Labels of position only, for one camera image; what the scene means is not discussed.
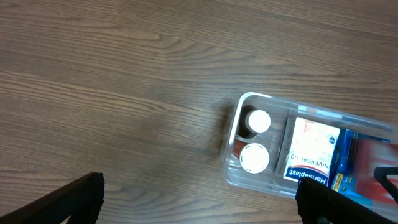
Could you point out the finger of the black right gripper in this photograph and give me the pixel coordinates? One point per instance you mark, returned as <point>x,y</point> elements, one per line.
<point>381,173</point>

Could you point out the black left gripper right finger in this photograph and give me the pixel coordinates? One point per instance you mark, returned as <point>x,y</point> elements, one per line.
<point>319,204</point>

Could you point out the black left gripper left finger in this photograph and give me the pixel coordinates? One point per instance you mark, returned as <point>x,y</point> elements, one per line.
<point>79,201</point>

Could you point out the red medicine box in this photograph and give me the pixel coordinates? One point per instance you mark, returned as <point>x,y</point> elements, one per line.
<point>372,154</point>

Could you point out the blue medicine box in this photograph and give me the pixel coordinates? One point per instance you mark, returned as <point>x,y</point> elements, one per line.
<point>343,171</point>

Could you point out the white blue plaster box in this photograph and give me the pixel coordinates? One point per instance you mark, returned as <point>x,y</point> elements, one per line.
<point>307,150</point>

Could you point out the orange bottle white cap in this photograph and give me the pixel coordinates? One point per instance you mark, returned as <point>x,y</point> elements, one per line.
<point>253,157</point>

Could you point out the dark bottle white cap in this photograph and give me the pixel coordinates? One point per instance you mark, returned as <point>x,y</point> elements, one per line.
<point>252,121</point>

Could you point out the clear plastic container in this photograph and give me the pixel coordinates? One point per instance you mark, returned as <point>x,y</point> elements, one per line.
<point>279,110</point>

